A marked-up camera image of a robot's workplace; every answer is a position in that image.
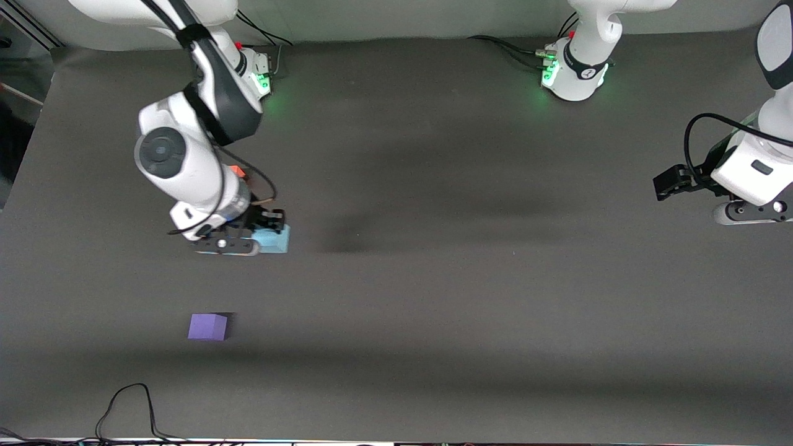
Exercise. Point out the aluminium frame profile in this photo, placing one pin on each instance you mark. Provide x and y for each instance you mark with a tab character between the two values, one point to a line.
31	28

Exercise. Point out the light blue foam block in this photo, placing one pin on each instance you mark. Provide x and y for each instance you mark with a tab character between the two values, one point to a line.
276	241

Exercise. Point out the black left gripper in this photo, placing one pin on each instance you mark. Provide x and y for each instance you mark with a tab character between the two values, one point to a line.
699	176

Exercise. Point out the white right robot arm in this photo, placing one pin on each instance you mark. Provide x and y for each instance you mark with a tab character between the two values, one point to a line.
179	155

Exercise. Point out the purple foam block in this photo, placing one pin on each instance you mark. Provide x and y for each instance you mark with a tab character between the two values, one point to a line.
207	327

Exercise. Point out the orange foam block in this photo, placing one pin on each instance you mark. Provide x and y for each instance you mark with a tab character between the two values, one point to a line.
237	171

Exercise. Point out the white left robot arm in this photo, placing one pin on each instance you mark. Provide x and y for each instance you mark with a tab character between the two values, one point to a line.
582	62

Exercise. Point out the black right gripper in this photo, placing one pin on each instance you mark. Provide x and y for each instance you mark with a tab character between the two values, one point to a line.
265	220

